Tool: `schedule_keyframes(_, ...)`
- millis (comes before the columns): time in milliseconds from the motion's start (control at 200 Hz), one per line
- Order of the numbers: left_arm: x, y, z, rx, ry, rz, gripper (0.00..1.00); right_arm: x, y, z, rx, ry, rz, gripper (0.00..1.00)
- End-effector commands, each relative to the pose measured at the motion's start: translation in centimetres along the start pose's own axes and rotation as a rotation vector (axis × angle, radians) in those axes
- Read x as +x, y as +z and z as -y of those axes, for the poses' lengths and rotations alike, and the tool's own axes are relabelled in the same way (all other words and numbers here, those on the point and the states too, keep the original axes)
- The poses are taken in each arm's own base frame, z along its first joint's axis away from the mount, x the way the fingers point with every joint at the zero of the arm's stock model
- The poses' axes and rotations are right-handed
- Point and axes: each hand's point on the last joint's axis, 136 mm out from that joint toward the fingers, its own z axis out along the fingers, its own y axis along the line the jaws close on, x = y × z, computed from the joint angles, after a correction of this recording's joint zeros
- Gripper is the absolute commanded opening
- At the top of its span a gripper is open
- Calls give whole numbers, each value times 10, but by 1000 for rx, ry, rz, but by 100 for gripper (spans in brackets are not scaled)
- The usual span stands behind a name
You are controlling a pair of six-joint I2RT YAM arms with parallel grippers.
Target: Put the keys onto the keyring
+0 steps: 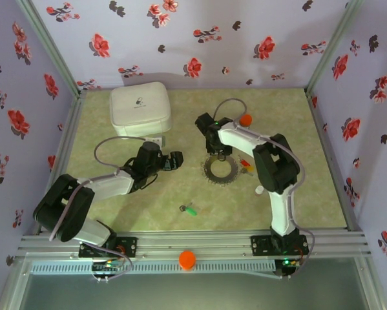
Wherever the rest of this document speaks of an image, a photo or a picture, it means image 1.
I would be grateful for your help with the green-capped silver key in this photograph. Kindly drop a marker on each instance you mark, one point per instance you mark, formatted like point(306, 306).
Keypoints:
point(191, 212)

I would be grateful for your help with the small controller circuit board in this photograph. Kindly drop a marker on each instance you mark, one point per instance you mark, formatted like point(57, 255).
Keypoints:
point(288, 264)
point(106, 266)

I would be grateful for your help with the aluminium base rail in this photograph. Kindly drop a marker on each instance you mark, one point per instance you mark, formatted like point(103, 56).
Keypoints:
point(196, 242)

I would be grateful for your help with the orange-capped pill bottle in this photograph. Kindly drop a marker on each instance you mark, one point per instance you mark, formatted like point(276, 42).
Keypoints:
point(245, 120)

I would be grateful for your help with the red and yellow key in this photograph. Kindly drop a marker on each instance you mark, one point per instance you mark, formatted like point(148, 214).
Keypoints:
point(244, 161)

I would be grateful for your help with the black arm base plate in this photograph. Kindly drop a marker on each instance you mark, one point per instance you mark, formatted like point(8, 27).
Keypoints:
point(128, 247)
point(259, 245)

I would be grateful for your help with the grey metal sheet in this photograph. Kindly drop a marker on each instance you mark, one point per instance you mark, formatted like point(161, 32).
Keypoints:
point(196, 294)

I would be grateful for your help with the aluminium frame post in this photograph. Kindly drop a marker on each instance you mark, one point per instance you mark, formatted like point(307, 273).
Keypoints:
point(332, 48)
point(52, 48)

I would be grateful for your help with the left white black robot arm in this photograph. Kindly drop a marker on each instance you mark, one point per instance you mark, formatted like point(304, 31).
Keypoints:
point(109, 187)

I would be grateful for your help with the white zippered pouch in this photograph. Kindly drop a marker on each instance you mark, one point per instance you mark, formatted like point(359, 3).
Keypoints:
point(140, 109)

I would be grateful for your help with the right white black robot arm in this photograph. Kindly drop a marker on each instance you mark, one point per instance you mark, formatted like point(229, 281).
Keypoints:
point(282, 210)

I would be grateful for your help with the aluminium side rail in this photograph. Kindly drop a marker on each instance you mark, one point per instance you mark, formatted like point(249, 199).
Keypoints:
point(333, 161)
point(62, 155)

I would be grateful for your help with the orange round button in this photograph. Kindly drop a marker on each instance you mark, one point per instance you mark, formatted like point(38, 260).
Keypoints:
point(187, 259)

